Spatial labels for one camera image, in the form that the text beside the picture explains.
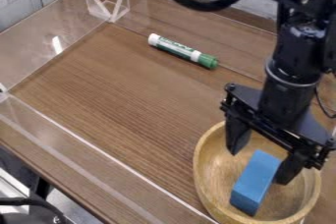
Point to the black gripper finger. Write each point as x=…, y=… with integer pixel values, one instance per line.
x=290, y=167
x=237, y=134

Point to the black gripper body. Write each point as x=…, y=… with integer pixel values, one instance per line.
x=276, y=110

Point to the blue rectangular block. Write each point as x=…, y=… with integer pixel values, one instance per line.
x=253, y=182

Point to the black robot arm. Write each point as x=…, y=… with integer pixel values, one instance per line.
x=305, y=30

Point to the brown wooden bowl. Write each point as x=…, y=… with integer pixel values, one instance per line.
x=216, y=170

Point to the green and white marker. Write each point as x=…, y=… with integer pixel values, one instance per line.
x=182, y=51

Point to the black metal table leg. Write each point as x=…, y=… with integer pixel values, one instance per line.
x=42, y=188

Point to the clear acrylic tray wall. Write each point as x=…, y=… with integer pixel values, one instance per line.
x=104, y=113

